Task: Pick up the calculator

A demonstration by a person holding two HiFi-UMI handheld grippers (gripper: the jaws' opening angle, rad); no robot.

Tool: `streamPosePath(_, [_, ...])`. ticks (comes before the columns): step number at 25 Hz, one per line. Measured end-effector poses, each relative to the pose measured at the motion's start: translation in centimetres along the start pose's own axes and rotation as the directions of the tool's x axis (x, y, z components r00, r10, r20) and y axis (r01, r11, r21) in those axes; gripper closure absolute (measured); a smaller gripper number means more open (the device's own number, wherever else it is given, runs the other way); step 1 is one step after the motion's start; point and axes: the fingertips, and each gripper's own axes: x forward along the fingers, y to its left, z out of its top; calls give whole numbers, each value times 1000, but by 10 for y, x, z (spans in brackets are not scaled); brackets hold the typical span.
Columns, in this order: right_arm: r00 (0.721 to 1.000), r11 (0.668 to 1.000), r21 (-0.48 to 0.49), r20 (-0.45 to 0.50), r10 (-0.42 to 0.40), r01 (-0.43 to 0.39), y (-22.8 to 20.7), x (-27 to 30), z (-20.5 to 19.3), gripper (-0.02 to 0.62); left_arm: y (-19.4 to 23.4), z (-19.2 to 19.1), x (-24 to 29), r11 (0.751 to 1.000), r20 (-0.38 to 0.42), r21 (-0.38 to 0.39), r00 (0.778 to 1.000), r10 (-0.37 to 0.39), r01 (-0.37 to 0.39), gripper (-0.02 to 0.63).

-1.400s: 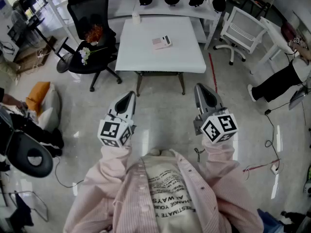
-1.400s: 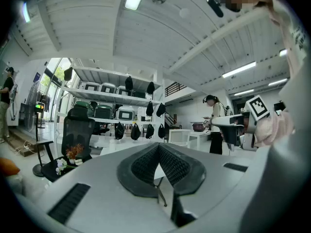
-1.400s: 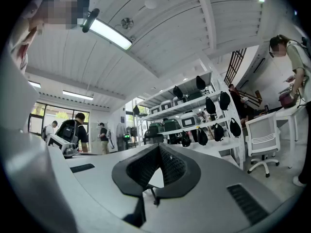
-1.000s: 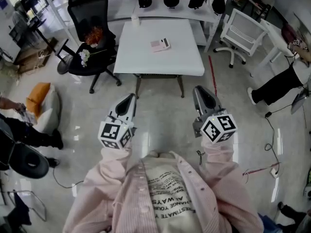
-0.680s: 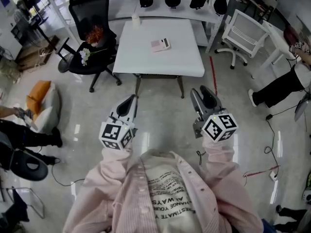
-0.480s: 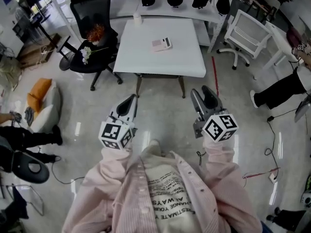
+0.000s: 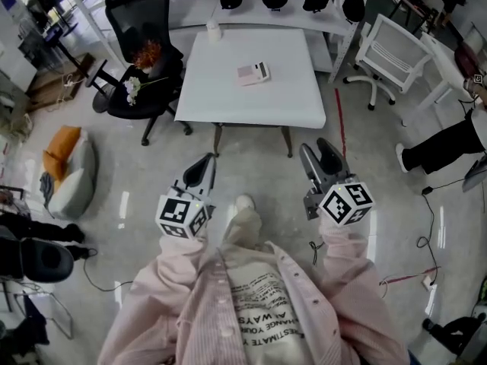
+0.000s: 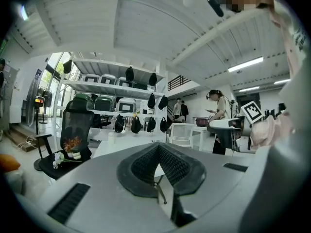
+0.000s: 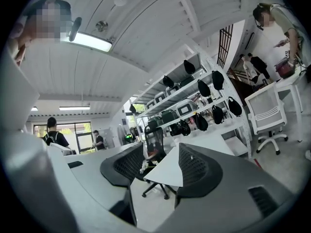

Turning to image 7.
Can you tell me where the black mesh office chair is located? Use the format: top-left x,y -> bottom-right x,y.
92,0 -> 193,147

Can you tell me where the grey beanbag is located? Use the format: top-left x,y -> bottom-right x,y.
44,129 -> 97,221

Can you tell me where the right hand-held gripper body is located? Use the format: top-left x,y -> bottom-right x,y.
302,171 -> 376,228

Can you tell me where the dark table leg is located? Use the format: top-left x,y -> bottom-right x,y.
280,125 -> 294,159
212,122 -> 224,159

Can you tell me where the black floor cable with adapter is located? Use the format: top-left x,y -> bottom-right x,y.
415,176 -> 477,278

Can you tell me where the metal wire frame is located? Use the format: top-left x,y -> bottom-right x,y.
14,290 -> 74,341

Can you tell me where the white bottle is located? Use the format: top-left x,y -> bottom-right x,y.
205,18 -> 222,46

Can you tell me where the person's left forearm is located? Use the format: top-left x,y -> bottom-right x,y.
129,227 -> 212,311

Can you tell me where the grey metal device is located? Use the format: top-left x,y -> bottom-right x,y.
461,153 -> 487,194

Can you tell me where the red floor tape line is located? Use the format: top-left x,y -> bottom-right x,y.
334,87 -> 348,160

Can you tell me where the white desk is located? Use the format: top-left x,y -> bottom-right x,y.
401,32 -> 487,129

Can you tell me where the person's leg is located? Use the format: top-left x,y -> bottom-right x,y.
222,205 -> 264,251

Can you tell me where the white and pink calculator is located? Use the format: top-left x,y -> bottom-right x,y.
236,62 -> 272,87

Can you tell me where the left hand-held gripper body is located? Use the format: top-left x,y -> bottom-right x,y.
154,180 -> 218,240

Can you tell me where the person's torso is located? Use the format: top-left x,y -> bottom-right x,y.
97,237 -> 412,365

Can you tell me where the red floor cable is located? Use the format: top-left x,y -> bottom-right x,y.
379,265 -> 442,299

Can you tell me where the white office chair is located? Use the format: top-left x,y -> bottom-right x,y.
343,13 -> 435,112

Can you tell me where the orange cushion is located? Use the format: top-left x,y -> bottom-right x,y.
40,125 -> 83,185

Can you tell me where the wooden pallet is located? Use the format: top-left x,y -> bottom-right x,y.
25,52 -> 97,113

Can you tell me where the black wrist cord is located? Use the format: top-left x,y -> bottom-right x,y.
308,240 -> 325,266

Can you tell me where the black padded seat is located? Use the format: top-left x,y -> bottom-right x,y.
0,235 -> 75,284

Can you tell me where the orange artificial plant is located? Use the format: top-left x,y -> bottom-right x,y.
132,39 -> 163,72

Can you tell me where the white artificial flower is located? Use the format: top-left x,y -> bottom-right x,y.
123,75 -> 169,106

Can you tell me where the person's white shoe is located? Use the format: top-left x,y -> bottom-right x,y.
234,194 -> 256,215

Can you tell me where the person's right forearm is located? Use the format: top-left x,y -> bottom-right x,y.
317,213 -> 381,303

